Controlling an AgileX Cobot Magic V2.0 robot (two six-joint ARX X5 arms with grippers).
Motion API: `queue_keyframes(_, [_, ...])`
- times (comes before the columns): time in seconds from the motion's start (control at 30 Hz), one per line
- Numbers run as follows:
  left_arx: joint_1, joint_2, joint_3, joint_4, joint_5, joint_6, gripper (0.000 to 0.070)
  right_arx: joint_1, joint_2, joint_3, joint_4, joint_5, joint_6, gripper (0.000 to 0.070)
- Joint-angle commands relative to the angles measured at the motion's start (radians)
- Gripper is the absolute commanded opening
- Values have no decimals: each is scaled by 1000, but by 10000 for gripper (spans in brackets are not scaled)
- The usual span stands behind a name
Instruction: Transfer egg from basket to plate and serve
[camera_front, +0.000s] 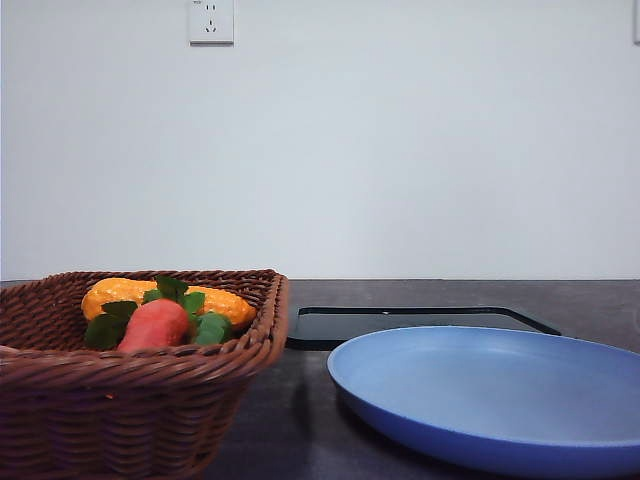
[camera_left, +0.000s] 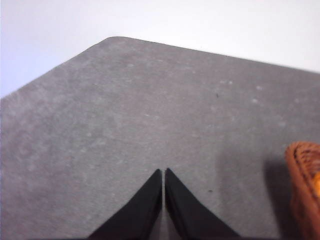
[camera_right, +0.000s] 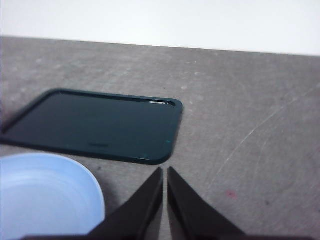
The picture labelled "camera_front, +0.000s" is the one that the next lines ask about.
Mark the yellow toy corn cob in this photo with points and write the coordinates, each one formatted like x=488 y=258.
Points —
x=133 y=291

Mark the black rectangular tray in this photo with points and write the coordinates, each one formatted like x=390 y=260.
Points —
x=329 y=328

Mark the white wall power socket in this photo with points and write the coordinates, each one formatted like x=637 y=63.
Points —
x=211 y=24

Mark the brown wicker basket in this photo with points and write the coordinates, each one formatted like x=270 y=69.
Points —
x=68 y=412

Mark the orange toy carrot with leaves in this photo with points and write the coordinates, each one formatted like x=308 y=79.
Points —
x=168 y=316

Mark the blue round plate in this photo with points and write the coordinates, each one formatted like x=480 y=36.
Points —
x=530 y=398

